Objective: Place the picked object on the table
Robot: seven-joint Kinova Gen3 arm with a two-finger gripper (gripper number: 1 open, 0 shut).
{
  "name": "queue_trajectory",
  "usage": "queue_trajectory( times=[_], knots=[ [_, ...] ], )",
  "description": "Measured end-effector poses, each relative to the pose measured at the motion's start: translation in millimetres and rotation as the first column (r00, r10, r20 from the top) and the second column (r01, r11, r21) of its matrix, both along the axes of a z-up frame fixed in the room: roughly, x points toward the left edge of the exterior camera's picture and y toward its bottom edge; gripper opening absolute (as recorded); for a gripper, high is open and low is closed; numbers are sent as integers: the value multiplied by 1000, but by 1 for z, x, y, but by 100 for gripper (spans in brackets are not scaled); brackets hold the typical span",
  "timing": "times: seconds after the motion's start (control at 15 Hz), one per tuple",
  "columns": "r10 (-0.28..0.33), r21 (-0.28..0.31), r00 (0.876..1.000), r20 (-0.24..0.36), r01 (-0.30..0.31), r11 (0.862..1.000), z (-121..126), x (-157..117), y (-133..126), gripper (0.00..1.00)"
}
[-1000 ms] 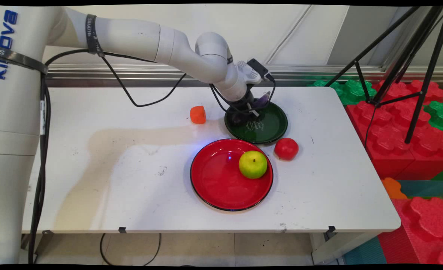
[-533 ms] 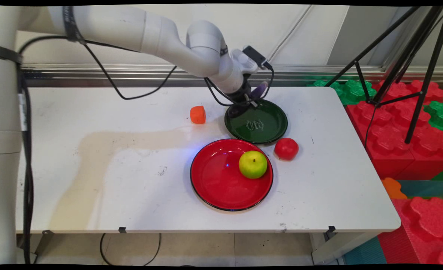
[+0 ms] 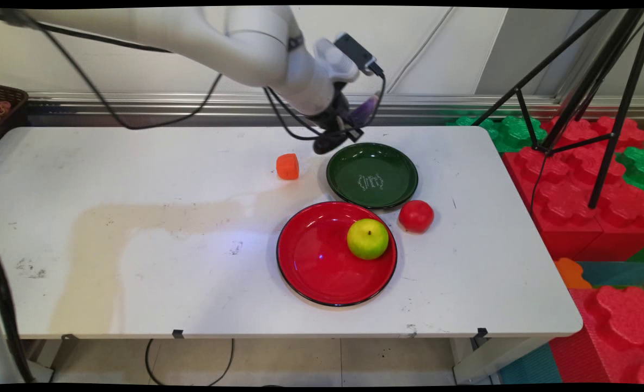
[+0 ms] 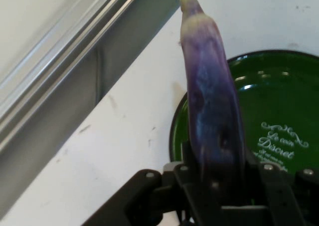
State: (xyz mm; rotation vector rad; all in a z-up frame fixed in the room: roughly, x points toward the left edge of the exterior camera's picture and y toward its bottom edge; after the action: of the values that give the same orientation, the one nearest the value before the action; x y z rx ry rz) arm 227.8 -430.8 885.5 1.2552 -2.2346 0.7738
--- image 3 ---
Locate white table leg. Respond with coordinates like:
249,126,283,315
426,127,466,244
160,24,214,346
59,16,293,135
452,336,552,385

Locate black floor cable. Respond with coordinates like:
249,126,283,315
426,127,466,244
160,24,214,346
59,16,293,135
144,338,235,387

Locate purple toy eggplant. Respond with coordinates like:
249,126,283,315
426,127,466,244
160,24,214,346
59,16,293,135
348,95,381,130

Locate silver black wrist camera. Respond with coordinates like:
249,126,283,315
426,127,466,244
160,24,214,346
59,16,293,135
333,32,378,76

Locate red plate black rim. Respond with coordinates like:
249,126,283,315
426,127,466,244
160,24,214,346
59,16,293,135
276,201,398,307

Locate large red foam block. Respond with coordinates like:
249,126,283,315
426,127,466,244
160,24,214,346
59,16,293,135
503,115,644,262

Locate black camera cable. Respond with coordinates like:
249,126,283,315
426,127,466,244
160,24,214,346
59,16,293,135
0,10,386,141

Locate dark woven basket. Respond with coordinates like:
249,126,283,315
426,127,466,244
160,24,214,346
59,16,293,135
0,83,30,149

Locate black tripod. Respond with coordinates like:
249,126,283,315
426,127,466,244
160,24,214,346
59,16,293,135
472,8,644,210

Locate green yellow toy apple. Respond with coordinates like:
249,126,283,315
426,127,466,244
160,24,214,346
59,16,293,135
347,218,390,260

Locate orange toy carrot piece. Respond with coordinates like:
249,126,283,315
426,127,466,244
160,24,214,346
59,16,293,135
276,153,300,181

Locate thick black hose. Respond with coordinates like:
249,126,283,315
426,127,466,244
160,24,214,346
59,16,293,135
0,240,37,384

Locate dark green plate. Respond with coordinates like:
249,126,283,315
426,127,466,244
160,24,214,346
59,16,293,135
326,142,419,210

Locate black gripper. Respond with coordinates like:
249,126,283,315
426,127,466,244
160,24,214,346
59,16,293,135
305,91,364,155

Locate teal foam mat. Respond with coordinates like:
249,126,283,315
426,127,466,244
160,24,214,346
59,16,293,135
578,260,644,290

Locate orange foam piece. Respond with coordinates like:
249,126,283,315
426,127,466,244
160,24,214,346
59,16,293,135
554,258,594,290

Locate red foam block flower studs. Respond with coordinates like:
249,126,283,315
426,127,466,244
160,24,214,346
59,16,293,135
549,286,644,385

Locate green foam block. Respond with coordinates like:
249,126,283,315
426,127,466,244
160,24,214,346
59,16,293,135
446,114,549,154
616,146,644,203

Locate red toy tomato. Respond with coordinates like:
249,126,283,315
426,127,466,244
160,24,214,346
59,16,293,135
398,200,435,234

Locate aluminium wall rail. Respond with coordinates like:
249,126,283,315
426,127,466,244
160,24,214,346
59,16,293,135
27,91,644,121

